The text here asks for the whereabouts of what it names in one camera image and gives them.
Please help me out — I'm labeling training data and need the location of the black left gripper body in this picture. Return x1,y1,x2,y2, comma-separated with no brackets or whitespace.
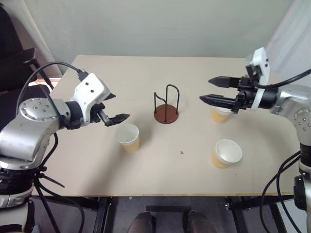
89,102,107,124

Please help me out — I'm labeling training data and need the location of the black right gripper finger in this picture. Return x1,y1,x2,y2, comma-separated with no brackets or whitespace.
208,76,240,89
199,94,238,110

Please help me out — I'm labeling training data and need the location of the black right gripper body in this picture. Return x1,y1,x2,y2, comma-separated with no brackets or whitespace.
231,76,259,115

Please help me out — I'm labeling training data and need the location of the yellow paper cup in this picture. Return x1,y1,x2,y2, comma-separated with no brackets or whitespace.
210,138,243,169
210,106,232,125
116,123,141,154

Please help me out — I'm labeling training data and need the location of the white translucent sheet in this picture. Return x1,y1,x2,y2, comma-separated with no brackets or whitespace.
265,0,311,74

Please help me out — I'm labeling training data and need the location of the black metal table leg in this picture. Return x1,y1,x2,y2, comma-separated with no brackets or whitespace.
31,195,115,233
224,194,295,233

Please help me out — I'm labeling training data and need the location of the dark brown rounded foot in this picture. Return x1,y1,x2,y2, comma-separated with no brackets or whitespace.
127,211,156,233
183,210,216,233

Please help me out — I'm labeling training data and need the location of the black chair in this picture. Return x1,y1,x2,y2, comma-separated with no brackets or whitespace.
0,4,54,98

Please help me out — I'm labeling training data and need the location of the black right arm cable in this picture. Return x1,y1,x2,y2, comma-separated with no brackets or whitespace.
253,68,311,88

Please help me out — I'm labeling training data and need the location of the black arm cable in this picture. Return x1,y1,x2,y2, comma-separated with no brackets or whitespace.
253,68,311,88
17,61,89,115

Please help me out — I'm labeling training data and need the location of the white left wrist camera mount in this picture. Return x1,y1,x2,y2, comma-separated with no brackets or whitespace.
72,72,110,126

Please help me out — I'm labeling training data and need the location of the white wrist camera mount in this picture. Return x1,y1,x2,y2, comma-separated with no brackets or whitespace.
72,72,110,126
244,47,272,109

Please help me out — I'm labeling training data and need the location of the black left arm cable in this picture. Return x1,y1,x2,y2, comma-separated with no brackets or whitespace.
17,61,89,115

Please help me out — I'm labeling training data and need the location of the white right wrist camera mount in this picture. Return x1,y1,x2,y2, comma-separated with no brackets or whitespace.
244,47,272,109

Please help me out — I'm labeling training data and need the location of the black left body cable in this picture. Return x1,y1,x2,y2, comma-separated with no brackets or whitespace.
31,132,86,233

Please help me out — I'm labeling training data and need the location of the black body cable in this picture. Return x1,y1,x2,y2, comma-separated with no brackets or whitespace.
31,132,86,233
260,150,311,233

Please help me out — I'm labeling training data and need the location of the black wire cup holder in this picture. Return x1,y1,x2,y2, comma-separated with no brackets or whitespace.
153,83,181,125

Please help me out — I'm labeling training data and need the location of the black cable tie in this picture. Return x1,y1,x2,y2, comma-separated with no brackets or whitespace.
35,165,66,188

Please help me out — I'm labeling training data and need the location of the black right body cable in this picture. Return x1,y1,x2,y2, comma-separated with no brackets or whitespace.
260,150,311,233

